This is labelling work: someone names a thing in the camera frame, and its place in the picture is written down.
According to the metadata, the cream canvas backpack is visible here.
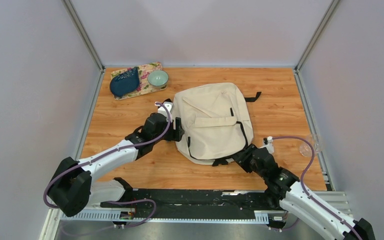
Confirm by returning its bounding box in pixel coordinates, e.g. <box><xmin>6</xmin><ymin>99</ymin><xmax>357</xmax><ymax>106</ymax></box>
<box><xmin>171</xmin><ymin>82</ymin><xmax>262</xmax><ymax>166</ymax></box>

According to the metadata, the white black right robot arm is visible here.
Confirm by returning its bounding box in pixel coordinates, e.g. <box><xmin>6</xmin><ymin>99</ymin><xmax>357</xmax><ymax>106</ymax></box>
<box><xmin>232</xmin><ymin>144</ymin><xmax>376</xmax><ymax>240</ymax></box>

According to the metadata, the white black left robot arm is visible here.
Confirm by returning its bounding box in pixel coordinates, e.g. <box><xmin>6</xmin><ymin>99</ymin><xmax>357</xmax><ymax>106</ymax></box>
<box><xmin>43</xmin><ymin>112</ymin><xmax>184</xmax><ymax>217</ymax></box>

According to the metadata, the floral pattern tray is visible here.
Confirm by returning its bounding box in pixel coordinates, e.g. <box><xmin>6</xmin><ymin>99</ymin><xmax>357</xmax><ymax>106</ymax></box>
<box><xmin>110</xmin><ymin>61</ymin><xmax>166</xmax><ymax>100</ymax></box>

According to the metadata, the clear glass cup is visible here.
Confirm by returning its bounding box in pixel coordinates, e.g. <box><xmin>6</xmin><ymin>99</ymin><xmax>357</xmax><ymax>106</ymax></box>
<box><xmin>299</xmin><ymin>134</ymin><xmax>324</xmax><ymax>157</ymax></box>

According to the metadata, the light green ceramic bowl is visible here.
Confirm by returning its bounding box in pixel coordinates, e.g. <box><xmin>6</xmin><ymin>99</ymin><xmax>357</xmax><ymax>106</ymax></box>
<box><xmin>147</xmin><ymin>70</ymin><xmax>169</xmax><ymax>88</ymax></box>

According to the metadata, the dark blue leaf-shaped dish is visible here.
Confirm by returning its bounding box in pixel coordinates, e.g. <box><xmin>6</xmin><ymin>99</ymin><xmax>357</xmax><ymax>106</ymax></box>
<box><xmin>109</xmin><ymin>67</ymin><xmax>140</xmax><ymax>98</ymax></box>

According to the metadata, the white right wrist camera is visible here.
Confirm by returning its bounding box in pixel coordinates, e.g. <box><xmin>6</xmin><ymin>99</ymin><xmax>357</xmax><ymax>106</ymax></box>
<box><xmin>262</xmin><ymin>136</ymin><xmax>275</xmax><ymax>154</ymax></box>

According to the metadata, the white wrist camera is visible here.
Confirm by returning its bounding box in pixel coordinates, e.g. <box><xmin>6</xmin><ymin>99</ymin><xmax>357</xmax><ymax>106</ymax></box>
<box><xmin>154</xmin><ymin>101</ymin><xmax>173</xmax><ymax>119</ymax></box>
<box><xmin>262</xmin><ymin>136</ymin><xmax>275</xmax><ymax>154</ymax></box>

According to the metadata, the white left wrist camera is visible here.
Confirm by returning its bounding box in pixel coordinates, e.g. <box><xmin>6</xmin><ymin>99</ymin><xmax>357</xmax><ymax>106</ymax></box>
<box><xmin>154</xmin><ymin>101</ymin><xmax>173</xmax><ymax>119</ymax></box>

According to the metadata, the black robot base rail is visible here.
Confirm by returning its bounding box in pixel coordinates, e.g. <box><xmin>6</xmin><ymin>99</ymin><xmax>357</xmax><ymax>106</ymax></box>
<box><xmin>121</xmin><ymin>188</ymin><xmax>288</xmax><ymax>222</ymax></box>

